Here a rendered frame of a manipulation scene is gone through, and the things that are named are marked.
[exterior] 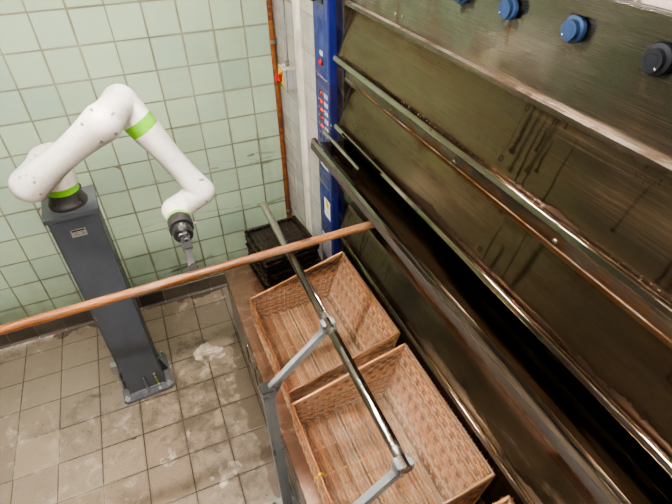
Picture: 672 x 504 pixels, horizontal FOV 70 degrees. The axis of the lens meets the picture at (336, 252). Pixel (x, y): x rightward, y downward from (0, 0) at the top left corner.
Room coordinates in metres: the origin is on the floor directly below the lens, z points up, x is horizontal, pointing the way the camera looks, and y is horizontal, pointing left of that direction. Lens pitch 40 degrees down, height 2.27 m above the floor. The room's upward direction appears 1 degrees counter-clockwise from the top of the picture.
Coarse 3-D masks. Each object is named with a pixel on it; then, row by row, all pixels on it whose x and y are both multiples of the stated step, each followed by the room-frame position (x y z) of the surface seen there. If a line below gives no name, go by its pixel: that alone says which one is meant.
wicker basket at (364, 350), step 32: (288, 288) 1.61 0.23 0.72; (320, 288) 1.67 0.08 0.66; (352, 288) 1.56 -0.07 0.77; (256, 320) 1.45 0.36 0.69; (288, 320) 1.53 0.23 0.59; (352, 320) 1.47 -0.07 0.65; (384, 320) 1.31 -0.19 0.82; (288, 352) 1.34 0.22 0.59; (320, 352) 1.34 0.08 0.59; (352, 352) 1.34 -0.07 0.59; (384, 352) 1.20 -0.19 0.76; (288, 384) 1.17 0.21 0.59; (320, 384) 1.09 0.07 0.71
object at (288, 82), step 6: (282, 66) 2.32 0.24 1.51; (294, 66) 2.32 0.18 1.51; (282, 72) 2.27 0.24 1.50; (288, 72) 2.27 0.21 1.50; (294, 72) 2.28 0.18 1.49; (282, 78) 2.28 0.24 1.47; (288, 78) 2.27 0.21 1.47; (294, 78) 2.28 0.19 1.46; (282, 84) 2.29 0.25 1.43; (288, 84) 2.27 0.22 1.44; (294, 84) 2.28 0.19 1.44; (288, 90) 2.27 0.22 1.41
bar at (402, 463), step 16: (272, 224) 1.51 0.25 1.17; (288, 256) 1.31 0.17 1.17; (304, 272) 1.22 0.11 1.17; (304, 288) 1.15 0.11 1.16; (320, 304) 1.07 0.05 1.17; (320, 320) 1.00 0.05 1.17; (320, 336) 0.98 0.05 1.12; (336, 336) 0.93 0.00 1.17; (304, 352) 0.96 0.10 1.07; (288, 368) 0.93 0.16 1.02; (352, 368) 0.82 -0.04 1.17; (272, 384) 0.91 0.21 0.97; (272, 400) 0.90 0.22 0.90; (368, 400) 0.71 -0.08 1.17; (272, 416) 0.89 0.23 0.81; (384, 416) 0.67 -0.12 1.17; (272, 432) 0.89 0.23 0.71; (384, 432) 0.62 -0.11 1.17; (272, 448) 0.89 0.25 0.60; (400, 448) 0.58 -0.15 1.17; (400, 464) 0.54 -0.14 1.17; (288, 480) 0.90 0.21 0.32; (384, 480) 0.53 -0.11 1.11; (288, 496) 0.90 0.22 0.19; (368, 496) 0.51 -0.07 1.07
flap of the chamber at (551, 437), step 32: (352, 192) 1.35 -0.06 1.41; (384, 192) 1.37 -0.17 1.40; (416, 224) 1.19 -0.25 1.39; (448, 256) 1.04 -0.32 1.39; (448, 288) 0.89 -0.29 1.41; (480, 288) 0.90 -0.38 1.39; (480, 320) 0.78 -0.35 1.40; (512, 320) 0.79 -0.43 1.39; (480, 352) 0.69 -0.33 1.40; (512, 352) 0.68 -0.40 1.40; (544, 352) 0.69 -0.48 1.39; (512, 384) 0.59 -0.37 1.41; (544, 384) 0.60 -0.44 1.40; (576, 384) 0.60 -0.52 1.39; (576, 416) 0.52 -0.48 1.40; (608, 416) 0.53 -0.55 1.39; (608, 448) 0.46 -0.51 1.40; (640, 448) 0.46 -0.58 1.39; (640, 480) 0.39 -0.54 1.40
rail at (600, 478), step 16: (320, 144) 1.67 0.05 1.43; (368, 208) 1.24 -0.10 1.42; (384, 224) 1.14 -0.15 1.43; (400, 240) 1.06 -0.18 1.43; (416, 256) 0.99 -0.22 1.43; (448, 304) 0.82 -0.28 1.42; (464, 320) 0.76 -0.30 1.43; (480, 336) 0.71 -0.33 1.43; (496, 352) 0.66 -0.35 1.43; (512, 368) 0.62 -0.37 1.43; (528, 384) 0.58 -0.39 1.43; (528, 400) 0.55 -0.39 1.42; (544, 416) 0.51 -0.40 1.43; (560, 432) 0.47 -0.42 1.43; (576, 448) 0.44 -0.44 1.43; (592, 464) 0.41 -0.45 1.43; (608, 480) 0.38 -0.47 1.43; (608, 496) 0.36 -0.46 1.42; (624, 496) 0.35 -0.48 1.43
